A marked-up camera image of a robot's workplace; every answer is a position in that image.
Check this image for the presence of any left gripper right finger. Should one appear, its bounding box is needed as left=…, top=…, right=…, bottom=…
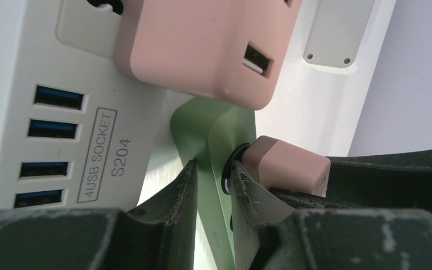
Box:
left=231, top=161, right=432, bottom=269

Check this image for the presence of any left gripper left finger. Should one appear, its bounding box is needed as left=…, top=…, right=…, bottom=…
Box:
left=0, top=160, right=198, bottom=269

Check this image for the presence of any green power strip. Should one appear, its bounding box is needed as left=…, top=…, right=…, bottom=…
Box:
left=170, top=97, right=256, bottom=269

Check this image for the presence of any white power strip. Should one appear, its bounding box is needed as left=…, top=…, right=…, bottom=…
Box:
left=0, top=1, right=165, bottom=210
left=303, top=0, right=376, bottom=73

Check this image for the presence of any pink plug adapter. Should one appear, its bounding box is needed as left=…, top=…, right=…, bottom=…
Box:
left=241, top=136, right=331, bottom=197
left=113, top=0, right=302, bottom=110

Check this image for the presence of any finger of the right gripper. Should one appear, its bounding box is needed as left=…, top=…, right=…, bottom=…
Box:
left=270, top=150, right=432, bottom=213

